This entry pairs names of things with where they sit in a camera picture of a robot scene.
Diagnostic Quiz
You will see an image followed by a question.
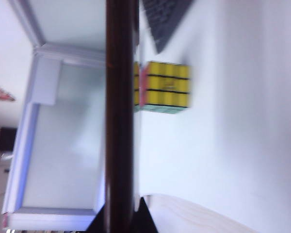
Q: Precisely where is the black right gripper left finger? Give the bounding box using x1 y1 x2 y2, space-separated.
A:
86 205 108 233

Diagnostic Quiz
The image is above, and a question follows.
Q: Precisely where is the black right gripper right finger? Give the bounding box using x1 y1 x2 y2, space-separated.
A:
132 197 159 233

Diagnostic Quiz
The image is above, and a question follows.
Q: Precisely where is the black smartphone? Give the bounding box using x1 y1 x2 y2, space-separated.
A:
105 0 141 233

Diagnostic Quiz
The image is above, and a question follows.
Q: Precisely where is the Rubik's cube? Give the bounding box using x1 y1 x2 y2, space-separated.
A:
133 61 192 115

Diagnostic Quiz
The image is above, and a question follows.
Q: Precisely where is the black box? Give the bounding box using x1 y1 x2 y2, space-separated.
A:
0 127 17 151

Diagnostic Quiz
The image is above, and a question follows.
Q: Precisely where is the white desk riser platform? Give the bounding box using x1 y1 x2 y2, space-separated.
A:
135 0 291 233

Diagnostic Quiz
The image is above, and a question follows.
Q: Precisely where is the red patterned object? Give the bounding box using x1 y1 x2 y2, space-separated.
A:
0 86 16 102

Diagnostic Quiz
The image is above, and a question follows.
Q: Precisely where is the black keyboard with blue strip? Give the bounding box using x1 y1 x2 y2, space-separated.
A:
142 0 196 54

